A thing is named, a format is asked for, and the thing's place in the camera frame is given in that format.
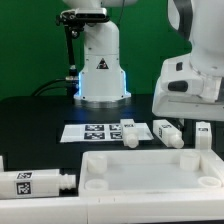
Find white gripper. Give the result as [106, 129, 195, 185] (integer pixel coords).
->
[152, 54, 224, 131]

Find white desk top tray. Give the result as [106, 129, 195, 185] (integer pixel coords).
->
[78, 149, 224, 197]

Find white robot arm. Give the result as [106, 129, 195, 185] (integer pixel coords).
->
[59, 0, 224, 121]

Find white marker sheet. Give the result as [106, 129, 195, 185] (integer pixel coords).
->
[60, 123, 153, 143]

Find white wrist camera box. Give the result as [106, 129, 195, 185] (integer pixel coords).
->
[166, 63, 214, 101]

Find black cables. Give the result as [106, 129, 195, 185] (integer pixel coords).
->
[31, 77, 78, 98]

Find black camera on stand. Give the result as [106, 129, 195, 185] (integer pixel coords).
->
[56, 8, 110, 96]

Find white L-shaped obstacle wall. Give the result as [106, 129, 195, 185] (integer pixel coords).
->
[0, 155, 224, 224]

